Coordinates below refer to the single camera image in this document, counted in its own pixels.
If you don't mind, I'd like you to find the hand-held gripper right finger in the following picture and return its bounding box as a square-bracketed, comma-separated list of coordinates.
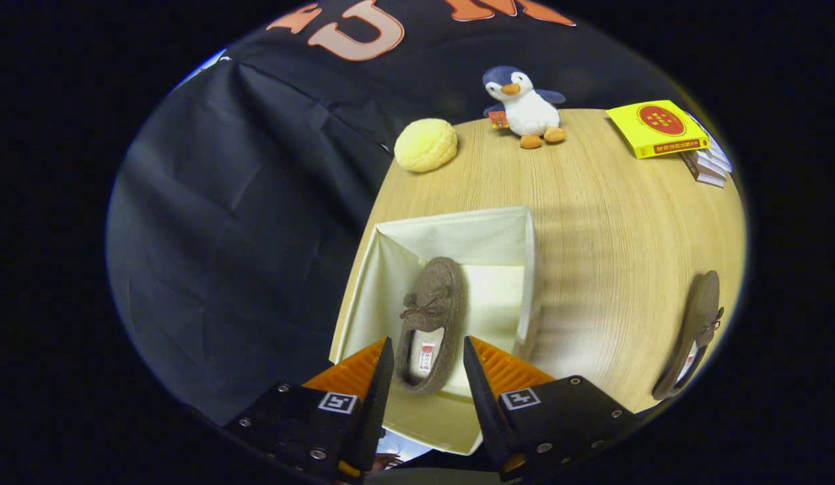
[463, 335, 642, 482]

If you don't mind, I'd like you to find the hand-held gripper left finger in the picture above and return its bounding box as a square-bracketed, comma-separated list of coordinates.
[222, 335, 397, 484]

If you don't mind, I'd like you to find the brown fuzzy slipper shoe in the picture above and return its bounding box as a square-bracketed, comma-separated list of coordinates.
[652, 271, 725, 401]
[394, 256, 468, 395]

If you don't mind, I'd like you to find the beige fabric storage box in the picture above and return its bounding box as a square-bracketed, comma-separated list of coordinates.
[329, 205, 541, 456]

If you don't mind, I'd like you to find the black backdrop cloth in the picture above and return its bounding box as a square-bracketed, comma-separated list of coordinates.
[108, 0, 694, 428]

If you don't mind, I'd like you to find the yellow bun plush toy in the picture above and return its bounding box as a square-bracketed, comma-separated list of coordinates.
[394, 119, 459, 173]

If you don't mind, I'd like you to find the penguin plush toy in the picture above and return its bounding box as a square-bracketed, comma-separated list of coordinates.
[482, 65, 568, 150]

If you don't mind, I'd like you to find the plain white book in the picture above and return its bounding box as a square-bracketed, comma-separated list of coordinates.
[690, 152, 729, 180]
[680, 152, 727, 188]

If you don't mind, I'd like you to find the yellow book with red circle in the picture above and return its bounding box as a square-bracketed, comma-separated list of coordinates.
[606, 100, 711, 160]

